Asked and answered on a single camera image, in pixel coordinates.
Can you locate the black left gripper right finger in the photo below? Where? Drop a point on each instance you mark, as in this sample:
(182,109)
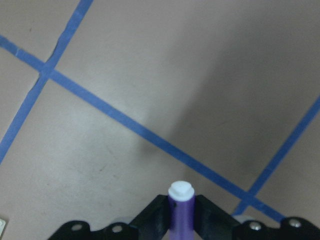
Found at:
(212,223)

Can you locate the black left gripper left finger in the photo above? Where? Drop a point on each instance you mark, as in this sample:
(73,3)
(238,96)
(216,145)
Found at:
(151,223)

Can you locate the purple pen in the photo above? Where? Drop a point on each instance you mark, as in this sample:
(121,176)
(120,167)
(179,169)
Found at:
(181,198)

